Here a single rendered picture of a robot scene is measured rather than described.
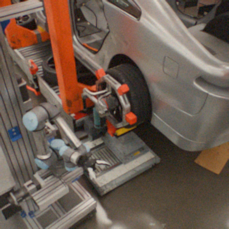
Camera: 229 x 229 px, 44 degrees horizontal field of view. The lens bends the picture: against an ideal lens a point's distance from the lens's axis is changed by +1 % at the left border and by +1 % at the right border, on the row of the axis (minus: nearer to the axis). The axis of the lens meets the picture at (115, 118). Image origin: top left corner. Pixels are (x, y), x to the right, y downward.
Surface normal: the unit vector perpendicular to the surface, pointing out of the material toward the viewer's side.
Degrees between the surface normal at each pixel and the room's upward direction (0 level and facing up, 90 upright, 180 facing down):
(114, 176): 0
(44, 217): 0
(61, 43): 90
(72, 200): 0
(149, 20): 53
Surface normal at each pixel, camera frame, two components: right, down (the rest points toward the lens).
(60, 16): 0.56, 0.54
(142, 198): -0.01, -0.75
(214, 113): -0.11, 0.65
